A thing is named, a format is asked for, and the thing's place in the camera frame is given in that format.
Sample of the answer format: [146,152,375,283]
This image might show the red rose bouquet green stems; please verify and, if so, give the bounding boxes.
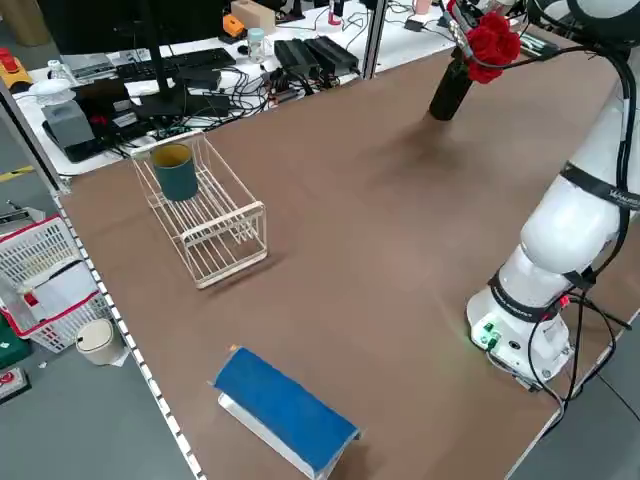
[446,0,523,86]

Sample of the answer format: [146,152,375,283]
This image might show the aluminium frame post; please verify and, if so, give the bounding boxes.
[362,0,390,81]

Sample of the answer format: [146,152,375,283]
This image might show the orange black gadget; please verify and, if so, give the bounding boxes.
[221,13,247,45]

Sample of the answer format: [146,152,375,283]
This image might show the grey box device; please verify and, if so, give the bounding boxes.
[41,98,105,164]

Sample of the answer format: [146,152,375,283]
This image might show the white basket red rim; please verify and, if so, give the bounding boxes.
[0,214,115,354]

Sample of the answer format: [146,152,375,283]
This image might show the white wire rack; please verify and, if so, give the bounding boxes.
[132,130,270,292]

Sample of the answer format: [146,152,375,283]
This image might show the black electronics box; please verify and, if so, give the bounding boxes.
[303,35,361,75]
[273,38,320,77]

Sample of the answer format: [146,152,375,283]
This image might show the black monitor with stand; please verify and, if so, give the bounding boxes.
[37,0,232,122]

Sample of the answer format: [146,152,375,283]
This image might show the cardboard box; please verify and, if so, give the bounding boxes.
[229,0,278,34]

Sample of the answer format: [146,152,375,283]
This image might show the teal cup yellow inside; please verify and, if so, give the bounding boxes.
[150,143,200,203]

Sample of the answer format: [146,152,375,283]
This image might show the black ribbed vase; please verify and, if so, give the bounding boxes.
[428,53,475,123]

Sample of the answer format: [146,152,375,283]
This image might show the clear bottle mint lid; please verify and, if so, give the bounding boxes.
[246,27,267,64]

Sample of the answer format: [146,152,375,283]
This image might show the black keyboard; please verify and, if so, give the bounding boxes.
[114,46,238,82]

